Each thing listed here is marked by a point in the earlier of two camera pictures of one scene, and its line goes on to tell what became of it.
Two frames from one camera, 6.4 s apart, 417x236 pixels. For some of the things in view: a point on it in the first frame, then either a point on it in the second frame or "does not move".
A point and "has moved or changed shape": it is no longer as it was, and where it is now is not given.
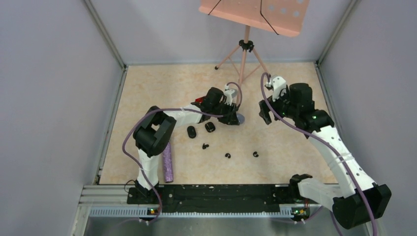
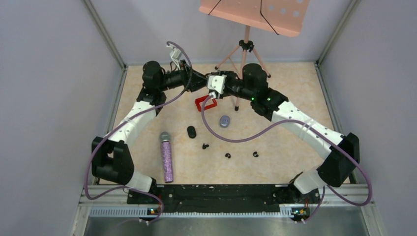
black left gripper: x=230 y=117 -> x=193 y=80
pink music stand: x=284 y=17 does not move
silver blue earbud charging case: x=241 y=118 has moved or changed shape
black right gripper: x=265 y=111 -> x=229 y=74
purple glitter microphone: x=167 y=162 does not move
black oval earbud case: x=191 y=132 does not move
